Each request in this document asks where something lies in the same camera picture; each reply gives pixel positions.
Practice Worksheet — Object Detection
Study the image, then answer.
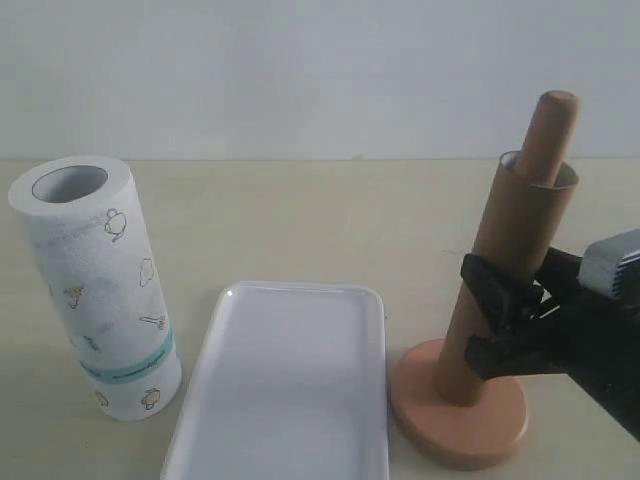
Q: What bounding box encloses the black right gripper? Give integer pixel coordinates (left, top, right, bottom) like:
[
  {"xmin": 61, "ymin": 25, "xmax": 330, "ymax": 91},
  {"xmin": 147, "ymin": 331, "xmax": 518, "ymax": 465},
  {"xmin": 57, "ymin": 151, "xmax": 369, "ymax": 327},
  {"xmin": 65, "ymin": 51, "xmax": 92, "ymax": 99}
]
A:
[{"xmin": 461, "ymin": 248, "xmax": 639, "ymax": 439}]

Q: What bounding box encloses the brown cardboard tube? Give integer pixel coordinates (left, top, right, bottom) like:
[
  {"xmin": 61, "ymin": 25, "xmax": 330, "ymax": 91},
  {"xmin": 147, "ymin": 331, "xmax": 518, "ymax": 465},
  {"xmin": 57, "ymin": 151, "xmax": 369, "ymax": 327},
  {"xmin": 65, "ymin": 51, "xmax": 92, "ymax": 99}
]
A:
[{"xmin": 434, "ymin": 151, "xmax": 579, "ymax": 407}]

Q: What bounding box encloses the printed white paper towel roll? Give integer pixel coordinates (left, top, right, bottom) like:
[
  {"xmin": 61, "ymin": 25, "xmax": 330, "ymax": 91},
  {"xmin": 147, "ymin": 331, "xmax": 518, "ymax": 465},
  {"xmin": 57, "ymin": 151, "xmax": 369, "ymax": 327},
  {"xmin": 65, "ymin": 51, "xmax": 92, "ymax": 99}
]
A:
[{"xmin": 8, "ymin": 156, "xmax": 182, "ymax": 421}]

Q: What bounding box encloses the white rectangular tray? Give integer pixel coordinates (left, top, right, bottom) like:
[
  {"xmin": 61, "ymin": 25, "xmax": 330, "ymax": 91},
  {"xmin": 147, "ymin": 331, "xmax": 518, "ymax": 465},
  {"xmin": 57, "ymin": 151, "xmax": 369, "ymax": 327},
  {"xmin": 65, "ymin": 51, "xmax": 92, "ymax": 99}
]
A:
[{"xmin": 161, "ymin": 281, "xmax": 389, "ymax": 479}]

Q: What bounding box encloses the wooden paper towel holder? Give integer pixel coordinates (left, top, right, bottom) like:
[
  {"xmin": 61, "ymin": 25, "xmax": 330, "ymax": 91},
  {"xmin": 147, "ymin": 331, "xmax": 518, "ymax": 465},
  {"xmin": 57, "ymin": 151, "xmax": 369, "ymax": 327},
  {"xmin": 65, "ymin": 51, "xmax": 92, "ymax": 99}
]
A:
[{"xmin": 390, "ymin": 90, "xmax": 530, "ymax": 472}]

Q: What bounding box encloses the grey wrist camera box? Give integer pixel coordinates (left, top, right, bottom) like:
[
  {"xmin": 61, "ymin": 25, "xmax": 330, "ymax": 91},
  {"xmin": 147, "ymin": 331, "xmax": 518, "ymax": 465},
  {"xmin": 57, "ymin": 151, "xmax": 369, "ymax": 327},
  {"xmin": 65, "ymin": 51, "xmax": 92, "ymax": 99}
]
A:
[{"xmin": 578, "ymin": 229, "xmax": 639, "ymax": 305}]

